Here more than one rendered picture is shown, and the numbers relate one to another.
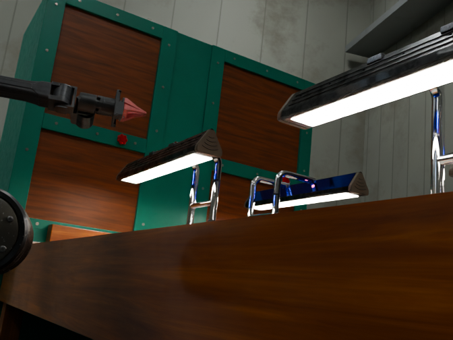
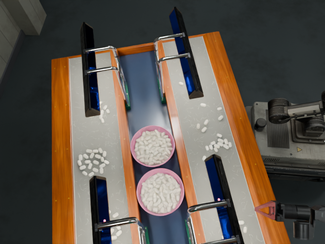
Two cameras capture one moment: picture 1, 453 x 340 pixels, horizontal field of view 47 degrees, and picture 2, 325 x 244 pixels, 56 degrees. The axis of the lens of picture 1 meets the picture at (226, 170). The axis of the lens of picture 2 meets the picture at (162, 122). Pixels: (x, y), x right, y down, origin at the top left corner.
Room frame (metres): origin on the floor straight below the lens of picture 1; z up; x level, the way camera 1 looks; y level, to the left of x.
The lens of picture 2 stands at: (1.88, 0.07, 2.45)
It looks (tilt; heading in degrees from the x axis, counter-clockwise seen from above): 63 degrees down; 207
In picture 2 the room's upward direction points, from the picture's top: 7 degrees counter-clockwise
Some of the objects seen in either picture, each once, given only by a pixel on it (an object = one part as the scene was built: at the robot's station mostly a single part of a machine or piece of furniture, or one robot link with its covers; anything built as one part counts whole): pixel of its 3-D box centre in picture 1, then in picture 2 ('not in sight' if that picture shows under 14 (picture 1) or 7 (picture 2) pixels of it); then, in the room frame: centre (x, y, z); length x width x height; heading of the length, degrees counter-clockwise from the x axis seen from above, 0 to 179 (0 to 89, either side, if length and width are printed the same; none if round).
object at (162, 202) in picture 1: (162, 150); not in sight; (2.42, 0.31, 1.31); 1.36 x 0.55 x 0.95; 120
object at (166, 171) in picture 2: not in sight; (160, 192); (1.53, -0.17, 0.72); 0.27 x 0.27 x 0.10
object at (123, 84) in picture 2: not in sight; (108, 80); (1.02, -0.70, 0.90); 0.20 x 0.19 x 0.45; 30
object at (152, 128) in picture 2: not in sight; (153, 148); (1.29, -0.31, 0.72); 0.27 x 0.27 x 0.10
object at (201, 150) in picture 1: (162, 159); (230, 223); (1.62, 0.21, 1.08); 0.62 x 0.08 x 0.07; 30
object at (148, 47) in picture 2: not in sight; (137, 53); (0.60, -0.72, 0.66); 1.22 x 0.02 x 0.16; 120
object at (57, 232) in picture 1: (89, 239); not in sight; (1.97, 0.48, 0.83); 0.30 x 0.06 x 0.07; 120
